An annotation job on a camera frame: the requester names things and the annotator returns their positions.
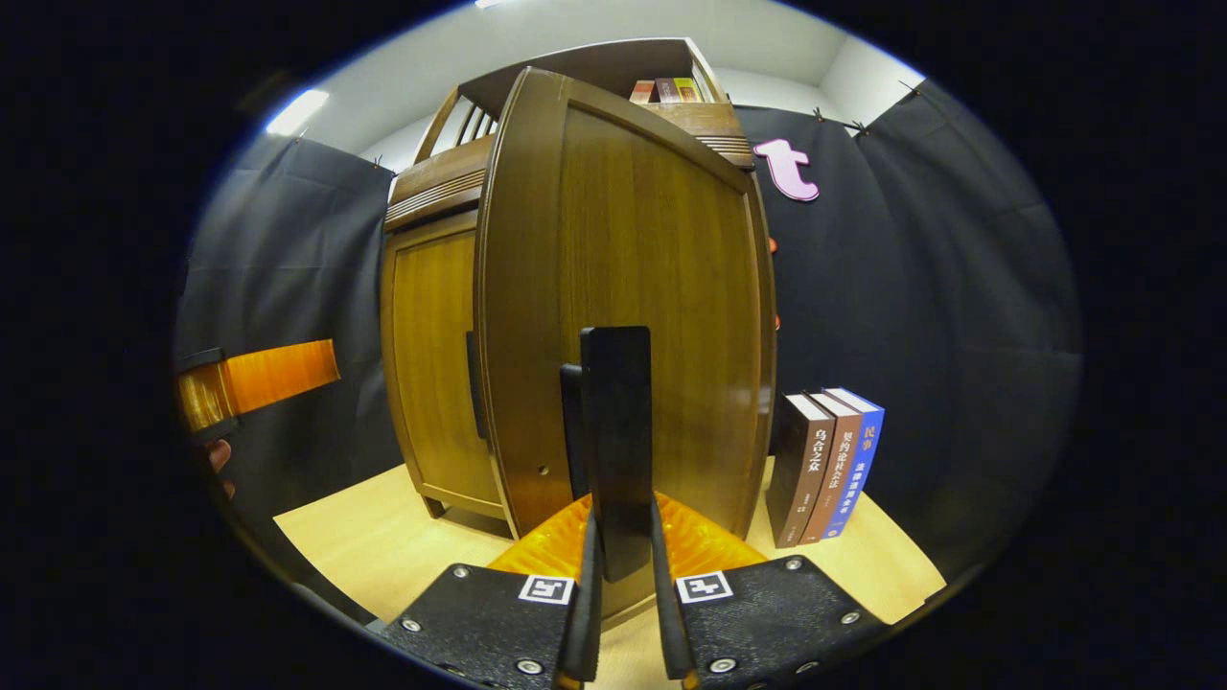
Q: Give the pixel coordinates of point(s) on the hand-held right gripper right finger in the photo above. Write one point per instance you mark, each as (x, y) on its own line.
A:
(767, 623)

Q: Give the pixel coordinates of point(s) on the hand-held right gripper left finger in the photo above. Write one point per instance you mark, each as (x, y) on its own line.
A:
(498, 623)

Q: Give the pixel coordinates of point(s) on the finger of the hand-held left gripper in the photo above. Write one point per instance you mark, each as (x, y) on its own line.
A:
(278, 374)

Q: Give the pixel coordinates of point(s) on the wooden shoe cabinet door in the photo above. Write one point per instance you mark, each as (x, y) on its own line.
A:
(652, 240)
(431, 355)

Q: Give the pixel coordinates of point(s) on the wooden double-door shoe cabinet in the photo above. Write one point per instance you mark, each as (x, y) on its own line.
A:
(575, 62)

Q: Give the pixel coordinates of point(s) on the dark brown book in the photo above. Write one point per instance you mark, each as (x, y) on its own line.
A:
(800, 470)

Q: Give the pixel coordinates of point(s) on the blue book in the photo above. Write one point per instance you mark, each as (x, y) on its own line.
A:
(861, 460)

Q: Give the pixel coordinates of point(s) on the ceiling light panel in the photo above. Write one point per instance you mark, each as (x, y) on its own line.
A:
(297, 112)

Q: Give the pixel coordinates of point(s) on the black backdrop cloth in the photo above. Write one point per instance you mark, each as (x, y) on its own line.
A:
(959, 335)

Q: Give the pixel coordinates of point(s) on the red book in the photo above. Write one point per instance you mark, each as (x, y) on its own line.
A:
(642, 92)

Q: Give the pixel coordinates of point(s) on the maroon book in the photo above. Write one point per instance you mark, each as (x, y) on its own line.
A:
(667, 90)

